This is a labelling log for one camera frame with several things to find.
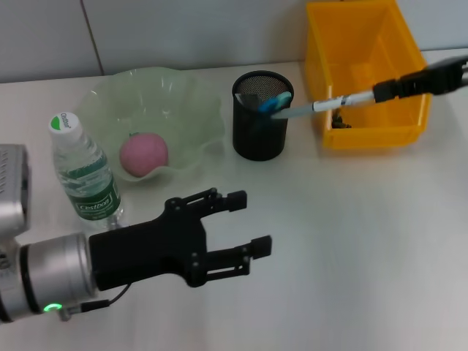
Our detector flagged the pale green wavy fruit plate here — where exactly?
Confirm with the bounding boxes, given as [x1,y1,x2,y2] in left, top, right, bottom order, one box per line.
[75,65,227,183]

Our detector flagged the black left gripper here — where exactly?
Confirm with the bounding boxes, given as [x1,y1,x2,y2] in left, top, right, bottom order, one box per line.
[88,187,273,293]

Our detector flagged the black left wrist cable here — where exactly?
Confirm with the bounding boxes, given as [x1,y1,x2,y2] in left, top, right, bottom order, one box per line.
[59,282,132,323]

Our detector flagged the blue scissors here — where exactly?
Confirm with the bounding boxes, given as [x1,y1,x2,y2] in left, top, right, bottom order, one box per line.
[252,91,293,136]

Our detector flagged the grey white pen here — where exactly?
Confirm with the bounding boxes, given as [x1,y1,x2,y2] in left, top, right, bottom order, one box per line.
[270,90,377,121]

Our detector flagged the dark green plastic wrapper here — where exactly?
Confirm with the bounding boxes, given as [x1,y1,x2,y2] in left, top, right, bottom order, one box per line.
[331,112,354,129]

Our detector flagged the clear water bottle green label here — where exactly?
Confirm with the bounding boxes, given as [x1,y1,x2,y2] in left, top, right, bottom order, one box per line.
[47,111,124,231]

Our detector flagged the clear plastic ruler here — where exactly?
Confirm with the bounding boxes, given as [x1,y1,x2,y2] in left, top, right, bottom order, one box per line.
[235,92,261,110]

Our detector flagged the yellow plastic bin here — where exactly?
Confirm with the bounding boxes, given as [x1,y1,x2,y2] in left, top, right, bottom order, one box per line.
[306,0,432,150]

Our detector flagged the pink peach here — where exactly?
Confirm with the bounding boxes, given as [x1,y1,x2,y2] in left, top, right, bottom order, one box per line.
[119,132,170,179]

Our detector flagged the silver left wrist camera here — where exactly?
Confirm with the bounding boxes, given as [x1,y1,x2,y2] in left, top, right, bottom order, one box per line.
[0,144,33,235]

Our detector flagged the black mesh pen holder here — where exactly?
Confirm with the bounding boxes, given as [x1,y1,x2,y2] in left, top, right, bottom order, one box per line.
[232,69,295,162]

